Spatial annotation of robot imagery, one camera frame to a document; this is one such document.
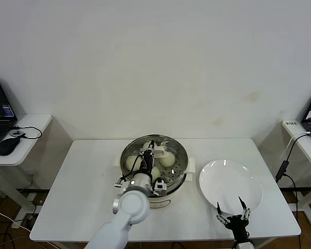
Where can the black computer mouse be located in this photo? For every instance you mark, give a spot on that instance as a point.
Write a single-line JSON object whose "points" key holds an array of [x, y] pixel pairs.
{"points": [[7, 146]]}

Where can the white round plate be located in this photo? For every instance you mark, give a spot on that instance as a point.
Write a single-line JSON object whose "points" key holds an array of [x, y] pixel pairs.
{"points": [[230, 181]]}

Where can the perforated steel steamer basket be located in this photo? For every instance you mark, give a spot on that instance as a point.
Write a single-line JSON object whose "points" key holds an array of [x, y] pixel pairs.
{"points": [[180, 160]]}

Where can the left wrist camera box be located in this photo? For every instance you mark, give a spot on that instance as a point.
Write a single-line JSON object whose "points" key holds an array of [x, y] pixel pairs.
{"points": [[160, 187]]}

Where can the white rounded side table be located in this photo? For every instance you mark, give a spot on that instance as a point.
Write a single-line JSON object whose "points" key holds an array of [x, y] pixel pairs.
{"points": [[23, 150]]}

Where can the small white label sticker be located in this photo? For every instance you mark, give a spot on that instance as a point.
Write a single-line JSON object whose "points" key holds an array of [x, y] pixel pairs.
{"points": [[290, 123]]}

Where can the white side table with label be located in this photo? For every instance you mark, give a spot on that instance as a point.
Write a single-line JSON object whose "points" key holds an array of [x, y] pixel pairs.
{"points": [[305, 153]]}

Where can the small black patterned dongle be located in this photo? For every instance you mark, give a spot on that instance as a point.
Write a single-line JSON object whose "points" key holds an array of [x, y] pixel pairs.
{"points": [[16, 133]]}

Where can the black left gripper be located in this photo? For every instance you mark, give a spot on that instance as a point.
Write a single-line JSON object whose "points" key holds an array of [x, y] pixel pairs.
{"points": [[148, 162]]}

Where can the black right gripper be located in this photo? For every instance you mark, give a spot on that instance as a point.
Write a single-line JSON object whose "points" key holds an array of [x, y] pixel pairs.
{"points": [[238, 227]]}

